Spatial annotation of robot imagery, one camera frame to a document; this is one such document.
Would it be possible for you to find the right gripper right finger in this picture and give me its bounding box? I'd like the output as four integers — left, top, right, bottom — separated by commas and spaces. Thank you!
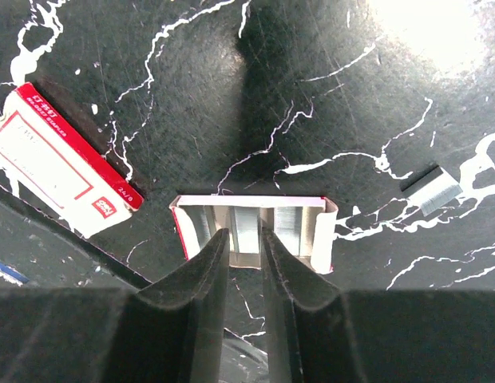
260, 228, 495, 382

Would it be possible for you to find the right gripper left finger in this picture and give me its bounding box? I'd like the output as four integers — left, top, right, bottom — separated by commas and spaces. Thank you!
0, 229, 229, 382

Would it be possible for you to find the small staple strip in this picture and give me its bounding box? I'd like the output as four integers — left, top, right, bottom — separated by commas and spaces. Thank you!
402, 166, 462, 217

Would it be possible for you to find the red white staple box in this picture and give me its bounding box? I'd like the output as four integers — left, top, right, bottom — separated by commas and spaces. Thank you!
0, 82, 144, 238

